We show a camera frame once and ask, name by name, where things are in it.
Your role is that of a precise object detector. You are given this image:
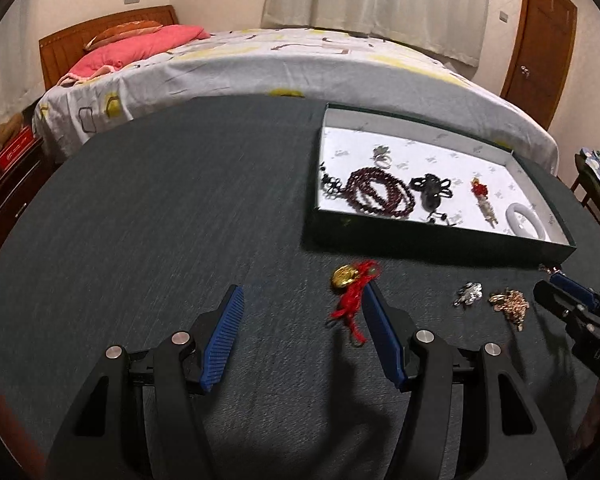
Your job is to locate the pink pillow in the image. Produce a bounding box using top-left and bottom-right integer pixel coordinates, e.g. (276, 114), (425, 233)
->
(55, 25), (211, 86)

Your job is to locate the red box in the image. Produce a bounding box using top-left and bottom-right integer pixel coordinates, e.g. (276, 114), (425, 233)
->
(0, 125), (35, 171)

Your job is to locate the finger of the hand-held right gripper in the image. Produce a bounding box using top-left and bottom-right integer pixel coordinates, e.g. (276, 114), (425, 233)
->
(549, 272), (600, 311)
(532, 280), (583, 328)

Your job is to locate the black flower hair clip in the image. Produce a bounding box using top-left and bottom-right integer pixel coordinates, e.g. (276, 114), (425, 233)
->
(411, 173), (456, 226)

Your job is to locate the rose gold bracelet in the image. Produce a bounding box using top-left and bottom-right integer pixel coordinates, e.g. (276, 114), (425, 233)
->
(489, 288), (531, 332)

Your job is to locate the brown wooden door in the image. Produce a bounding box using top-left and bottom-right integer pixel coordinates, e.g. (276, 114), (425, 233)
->
(500, 0), (579, 131)

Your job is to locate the red and gold brooch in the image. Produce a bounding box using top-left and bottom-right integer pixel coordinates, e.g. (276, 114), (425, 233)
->
(470, 177), (499, 229)

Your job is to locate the wooden headboard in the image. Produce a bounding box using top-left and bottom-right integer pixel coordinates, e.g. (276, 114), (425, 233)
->
(39, 5), (179, 91)

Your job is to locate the dark green shallow box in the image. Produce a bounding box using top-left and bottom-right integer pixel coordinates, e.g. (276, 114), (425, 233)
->
(302, 102), (578, 266)

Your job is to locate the red cord tassel charm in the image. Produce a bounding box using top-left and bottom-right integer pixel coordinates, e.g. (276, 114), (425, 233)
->
(326, 260), (384, 346)

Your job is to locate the white jade bangle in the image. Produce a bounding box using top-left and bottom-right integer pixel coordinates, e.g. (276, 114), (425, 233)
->
(505, 202), (549, 239)

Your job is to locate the bed with patterned sheet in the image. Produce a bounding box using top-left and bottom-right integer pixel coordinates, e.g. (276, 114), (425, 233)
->
(32, 27), (561, 177)

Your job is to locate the dark red bead bracelet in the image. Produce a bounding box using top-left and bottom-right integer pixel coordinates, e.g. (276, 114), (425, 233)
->
(347, 166), (417, 220)

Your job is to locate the brown plush toy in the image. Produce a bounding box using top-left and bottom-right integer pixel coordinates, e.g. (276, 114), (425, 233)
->
(0, 112), (25, 154)

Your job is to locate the orange pillow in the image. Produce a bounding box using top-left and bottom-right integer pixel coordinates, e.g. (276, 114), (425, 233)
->
(83, 21), (164, 51)

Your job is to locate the dark wooden chair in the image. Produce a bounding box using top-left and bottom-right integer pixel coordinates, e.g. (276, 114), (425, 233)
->
(570, 130), (600, 234)

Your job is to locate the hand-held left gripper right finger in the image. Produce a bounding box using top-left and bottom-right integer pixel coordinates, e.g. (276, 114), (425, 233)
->
(362, 280), (569, 480)

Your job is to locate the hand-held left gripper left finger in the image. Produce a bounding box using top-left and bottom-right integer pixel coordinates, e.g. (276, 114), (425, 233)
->
(45, 285), (246, 480)

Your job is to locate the white curtain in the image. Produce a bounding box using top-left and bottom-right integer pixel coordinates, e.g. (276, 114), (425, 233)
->
(261, 0), (491, 69)

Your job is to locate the dark wooden nightstand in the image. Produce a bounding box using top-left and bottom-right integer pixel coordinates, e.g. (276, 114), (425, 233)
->
(0, 135), (57, 257)

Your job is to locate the black bead bracelet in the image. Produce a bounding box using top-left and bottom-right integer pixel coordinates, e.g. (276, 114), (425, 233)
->
(320, 161), (346, 201)

